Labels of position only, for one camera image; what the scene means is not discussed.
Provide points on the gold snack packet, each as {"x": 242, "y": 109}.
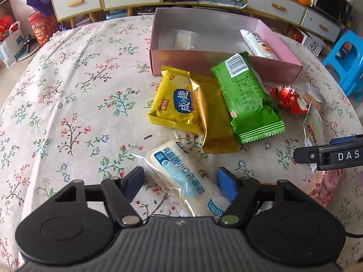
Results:
{"x": 217, "y": 121}

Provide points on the white plastic crate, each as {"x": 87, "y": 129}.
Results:
{"x": 313, "y": 44}

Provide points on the white bread packet blue label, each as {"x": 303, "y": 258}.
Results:
{"x": 175, "y": 167}

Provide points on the white shopping bag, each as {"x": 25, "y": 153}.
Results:
{"x": 11, "y": 45}

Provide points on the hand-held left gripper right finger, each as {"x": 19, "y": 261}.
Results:
{"x": 226, "y": 184}

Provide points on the floral tablecloth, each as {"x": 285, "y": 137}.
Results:
{"x": 71, "y": 104}

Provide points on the green snack packet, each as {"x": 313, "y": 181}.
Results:
{"x": 246, "y": 96}

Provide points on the clear packet orange label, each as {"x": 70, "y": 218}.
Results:
{"x": 312, "y": 124}

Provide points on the yellow snack packet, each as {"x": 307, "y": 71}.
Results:
{"x": 175, "y": 99}

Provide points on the black microwave oven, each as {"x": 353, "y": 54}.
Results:
{"x": 331, "y": 4}

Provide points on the red printed bag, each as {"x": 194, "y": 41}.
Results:
{"x": 42, "y": 29}

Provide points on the low wooden cabinet grey drawers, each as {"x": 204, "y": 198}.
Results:
{"x": 283, "y": 5}

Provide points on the white snack bar packet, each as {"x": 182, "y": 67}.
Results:
{"x": 259, "y": 45}

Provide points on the blue plastic stool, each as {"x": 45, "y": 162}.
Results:
{"x": 346, "y": 59}

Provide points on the pink cardboard box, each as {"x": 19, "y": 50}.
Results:
{"x": 198, "y": 62}

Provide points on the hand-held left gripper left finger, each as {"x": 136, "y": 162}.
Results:
{"x": 135, "y": 182}

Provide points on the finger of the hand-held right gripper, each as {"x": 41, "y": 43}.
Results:
{"x": 305, "y": 155}
{"x": 343, "y": 140}

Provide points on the red snack packet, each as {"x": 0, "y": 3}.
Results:
{"x": 289, "y": 99}

